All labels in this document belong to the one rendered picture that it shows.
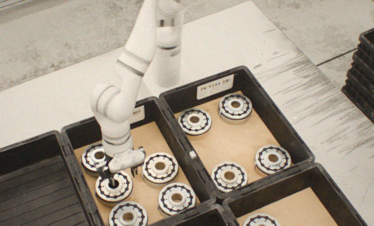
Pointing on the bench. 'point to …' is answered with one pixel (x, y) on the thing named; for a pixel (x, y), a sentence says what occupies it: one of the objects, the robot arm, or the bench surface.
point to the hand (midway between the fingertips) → (123, 176)
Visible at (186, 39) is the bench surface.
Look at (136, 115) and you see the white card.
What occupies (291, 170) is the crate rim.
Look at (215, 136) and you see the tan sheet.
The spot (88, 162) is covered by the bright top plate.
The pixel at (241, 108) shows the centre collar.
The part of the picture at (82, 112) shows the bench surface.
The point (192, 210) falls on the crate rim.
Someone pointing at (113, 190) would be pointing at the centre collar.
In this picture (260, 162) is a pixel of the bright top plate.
